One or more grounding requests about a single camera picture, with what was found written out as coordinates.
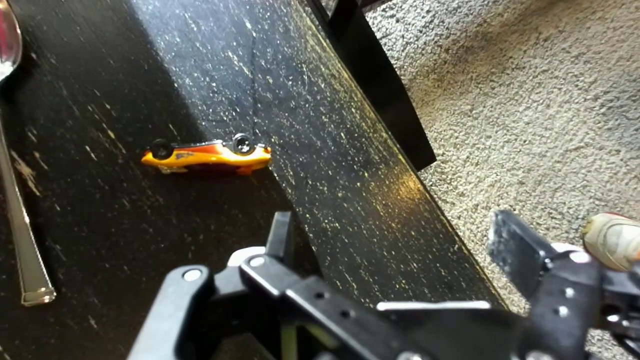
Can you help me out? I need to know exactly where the beige tape-wrapped cable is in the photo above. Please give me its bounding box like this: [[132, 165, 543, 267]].
[[578, 212, 640, 274]]

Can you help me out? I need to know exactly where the orange and black toy car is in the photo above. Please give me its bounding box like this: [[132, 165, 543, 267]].
[[138, 133, 274, 178]]

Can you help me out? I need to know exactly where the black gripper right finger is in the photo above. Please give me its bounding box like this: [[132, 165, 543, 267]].
[[485, 209, 559, 297]]

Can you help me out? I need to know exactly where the black coffee table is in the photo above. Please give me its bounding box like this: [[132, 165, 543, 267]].
[[0, 0, 509, 360]]

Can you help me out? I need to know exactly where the silver metal spoon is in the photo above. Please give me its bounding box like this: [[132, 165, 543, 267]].
[[0, 0, 57, 310]]

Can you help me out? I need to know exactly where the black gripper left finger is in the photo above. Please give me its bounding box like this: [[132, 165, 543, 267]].
[[264, 210, 300, 267]]

